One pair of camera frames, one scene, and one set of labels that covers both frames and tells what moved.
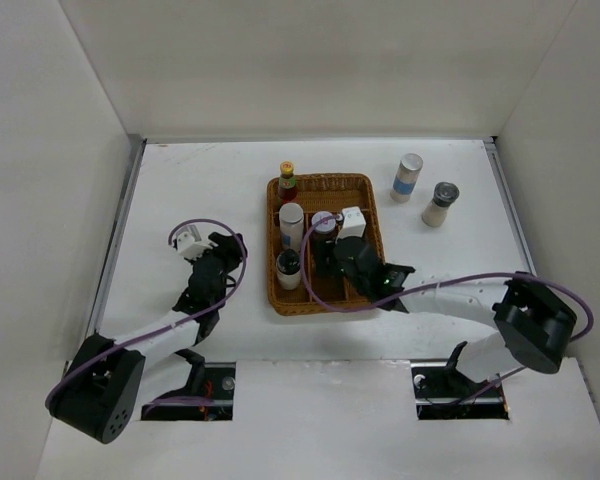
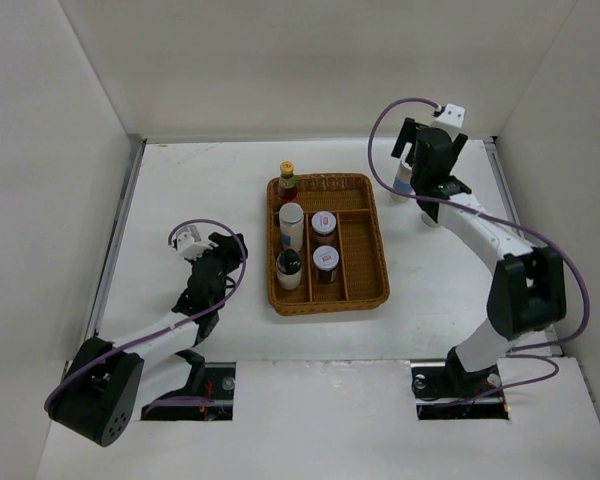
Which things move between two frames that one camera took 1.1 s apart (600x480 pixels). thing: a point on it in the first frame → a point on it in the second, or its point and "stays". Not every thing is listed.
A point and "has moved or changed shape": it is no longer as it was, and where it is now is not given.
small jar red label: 325,231 has moved or changed shape
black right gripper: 325,250 → 407,135
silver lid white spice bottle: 291,220 stays
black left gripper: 228,249 stays
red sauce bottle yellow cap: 287,183 stays
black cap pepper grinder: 288,269 stays
